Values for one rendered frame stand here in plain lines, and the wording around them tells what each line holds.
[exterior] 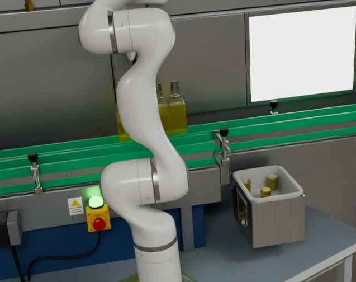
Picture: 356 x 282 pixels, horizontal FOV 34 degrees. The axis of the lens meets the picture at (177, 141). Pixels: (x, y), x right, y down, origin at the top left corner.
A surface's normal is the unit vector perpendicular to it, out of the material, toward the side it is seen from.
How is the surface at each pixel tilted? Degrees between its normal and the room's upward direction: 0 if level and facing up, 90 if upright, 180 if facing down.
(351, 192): 90
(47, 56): 90
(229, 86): 90
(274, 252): 0
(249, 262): 0
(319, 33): 90
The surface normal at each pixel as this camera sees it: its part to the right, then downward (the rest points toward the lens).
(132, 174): -0.03, -0.35
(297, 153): 0.19, 0.35
